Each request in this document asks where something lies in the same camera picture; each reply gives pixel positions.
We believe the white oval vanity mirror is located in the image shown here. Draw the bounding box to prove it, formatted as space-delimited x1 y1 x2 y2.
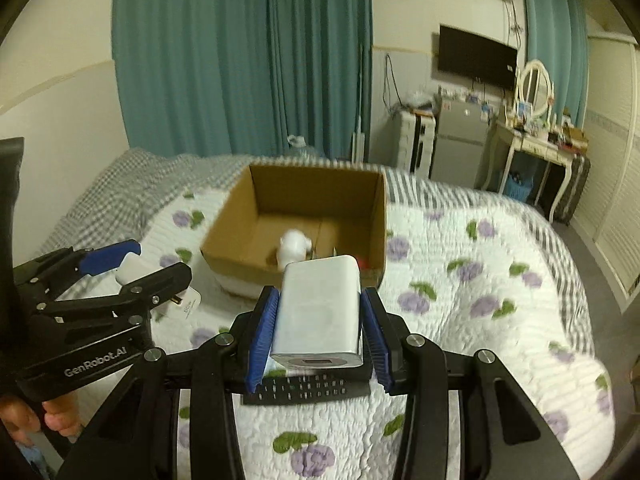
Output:
514 59 556 117

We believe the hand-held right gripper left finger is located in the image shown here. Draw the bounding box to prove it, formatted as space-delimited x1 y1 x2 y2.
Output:
60 286 281 480

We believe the person's left hand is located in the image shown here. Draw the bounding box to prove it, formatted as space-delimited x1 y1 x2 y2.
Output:
0 393 82 447

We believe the wide teal curtain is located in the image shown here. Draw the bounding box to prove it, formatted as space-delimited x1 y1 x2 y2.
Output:
113 0 374 159

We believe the brown cardboard box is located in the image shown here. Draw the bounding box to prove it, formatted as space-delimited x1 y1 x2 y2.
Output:
200 164 389 292

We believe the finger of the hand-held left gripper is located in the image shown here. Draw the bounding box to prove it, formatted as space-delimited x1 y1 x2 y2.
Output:
14 239 143 307
49 262 194 329

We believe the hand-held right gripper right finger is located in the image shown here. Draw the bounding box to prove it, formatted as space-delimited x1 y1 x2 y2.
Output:
360 287 582 480

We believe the small white case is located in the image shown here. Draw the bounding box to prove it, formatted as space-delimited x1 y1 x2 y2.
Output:
115 253 144 285

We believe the white power bank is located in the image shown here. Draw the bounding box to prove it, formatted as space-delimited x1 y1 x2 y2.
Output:
269 255 364 370

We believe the blue storage basket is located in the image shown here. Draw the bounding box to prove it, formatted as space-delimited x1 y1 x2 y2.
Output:
502 170 534 202

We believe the clear water jug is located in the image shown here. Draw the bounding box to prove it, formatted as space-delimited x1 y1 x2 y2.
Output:
287 135 322 159

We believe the narrow teal curtain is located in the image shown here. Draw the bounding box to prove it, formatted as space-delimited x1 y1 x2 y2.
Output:
519 0 589 129

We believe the white plug adapter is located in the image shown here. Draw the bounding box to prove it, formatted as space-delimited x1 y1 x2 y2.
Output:
156 287 203 324

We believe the white black suitcase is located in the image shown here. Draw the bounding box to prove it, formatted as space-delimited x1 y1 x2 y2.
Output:
392 107 440 179

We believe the black remote control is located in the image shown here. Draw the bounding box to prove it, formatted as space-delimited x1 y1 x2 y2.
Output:
242 373 373 406

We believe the bed with floral quilt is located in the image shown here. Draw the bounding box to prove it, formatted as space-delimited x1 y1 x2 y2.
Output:
39 147 597 357

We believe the white floral quilt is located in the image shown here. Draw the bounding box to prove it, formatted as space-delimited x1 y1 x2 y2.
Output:
145 187 617 480

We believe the white vanity table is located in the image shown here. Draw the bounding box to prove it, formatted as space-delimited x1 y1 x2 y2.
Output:
479 119 592 224

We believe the black wall television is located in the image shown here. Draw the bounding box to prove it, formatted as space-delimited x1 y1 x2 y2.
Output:
437 23 519 92

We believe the small white figurine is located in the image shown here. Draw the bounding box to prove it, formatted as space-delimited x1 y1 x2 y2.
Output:
276 230 314 269

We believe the white louvered wardrobe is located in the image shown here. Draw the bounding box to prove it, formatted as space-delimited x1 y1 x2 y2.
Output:
572 34 640 312

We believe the silver small fridge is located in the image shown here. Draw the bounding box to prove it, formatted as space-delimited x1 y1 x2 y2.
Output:
431 94 495 189

